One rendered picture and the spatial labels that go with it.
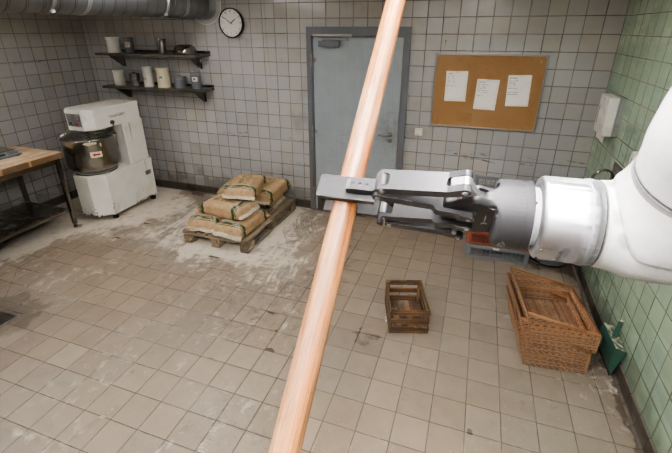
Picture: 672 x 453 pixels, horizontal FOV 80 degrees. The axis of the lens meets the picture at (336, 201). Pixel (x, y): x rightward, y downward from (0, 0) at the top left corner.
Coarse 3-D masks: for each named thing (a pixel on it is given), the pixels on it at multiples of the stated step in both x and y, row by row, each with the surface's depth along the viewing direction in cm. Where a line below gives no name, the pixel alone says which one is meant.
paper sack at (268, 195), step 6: (276, 180) 486; (282, 180) 490; (270, 186) 470; (276, 186) 474; (282, 186) 483; (288, 186) 498; (264, 192) 459; (270, 192) 460; (276, 192) 470; (282, 192) 485; (258, 198) 459; (264, 198) 457; (270, 198) 460; (276, 198) 472; (264, 204) 456
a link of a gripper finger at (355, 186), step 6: (384, 174) 43; (348, 180) 46; (354, 180) 46; (360, 180) 46; (366, 180) 46; (372, 180) 45; (384, 180) 43; (348, 186) 46; (354, 186) 45; (360, 186) 45; (366, 186) 45; (372, 186) 45; (348, 192) 46; (354, 192) 46; (360, 192) 46; (366, 192) 45; (372, 192) 45
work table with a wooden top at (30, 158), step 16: (0, 160) 410; (16, 160) 410; (32, 160) 411; (48, 160) 426; (0, 176) 388; (16, 176) 402; (64, 176) 449; (64, 192) 453; (16, 208) 463; (32, 208) 463; (48, 208) 463; (64, 208) 463; (0, 224) 426; (16, 224) 426; (32, 224) 426; (0, 240) 396
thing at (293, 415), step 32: (384, 32) 58; (384, 64) 56; (352, 160) 49; (352, 224) 47; (320, 256) 45; (320, 288) 43; (320, 320) 41; (320, 352) 41; (288, 384) 39; (288, 416) 38; (288, 448) 37
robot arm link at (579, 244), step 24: (552, 192) 39; (576, 192) 39; (600, 192) 38; (552, 216) 39; (576, 216) 38; (600, 216) 37; (552, 240) 39; (576, 240) 38; (600, 240) 38; (576, 264) 41
